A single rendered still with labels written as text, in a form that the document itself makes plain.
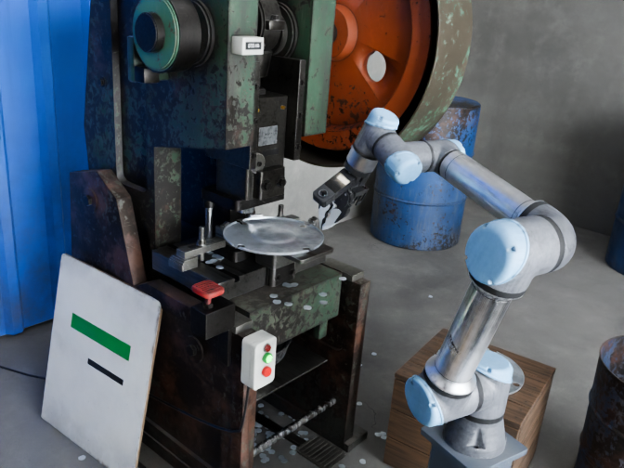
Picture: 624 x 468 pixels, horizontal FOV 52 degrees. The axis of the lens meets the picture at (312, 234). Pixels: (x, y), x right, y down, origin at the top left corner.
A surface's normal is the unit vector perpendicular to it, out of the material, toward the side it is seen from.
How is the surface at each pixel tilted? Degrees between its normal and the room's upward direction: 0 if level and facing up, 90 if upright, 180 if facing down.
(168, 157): 90
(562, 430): 0
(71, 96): 90
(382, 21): 90
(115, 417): 78
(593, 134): 90
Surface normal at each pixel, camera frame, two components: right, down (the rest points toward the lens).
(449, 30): 0.75, 0.16
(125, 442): -0.58, 0.04
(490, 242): -0.83, 0.01
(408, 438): -0.56, 0.25
